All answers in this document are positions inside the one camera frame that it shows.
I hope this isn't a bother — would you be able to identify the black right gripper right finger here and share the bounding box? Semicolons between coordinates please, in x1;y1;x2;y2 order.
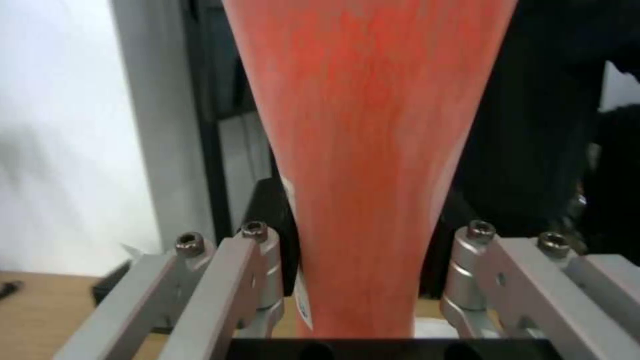
420;187;640;360

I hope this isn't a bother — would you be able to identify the grey metal upright post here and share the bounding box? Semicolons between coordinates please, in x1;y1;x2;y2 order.
107;0;222;257

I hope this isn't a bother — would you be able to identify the flat black box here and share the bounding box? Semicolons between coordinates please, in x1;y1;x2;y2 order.
89;260;135;303

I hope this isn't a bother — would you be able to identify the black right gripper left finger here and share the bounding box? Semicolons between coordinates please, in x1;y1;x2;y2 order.
49;177;304;360

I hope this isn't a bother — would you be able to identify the black door frame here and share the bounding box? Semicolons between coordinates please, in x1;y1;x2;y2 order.
180;0;281;238

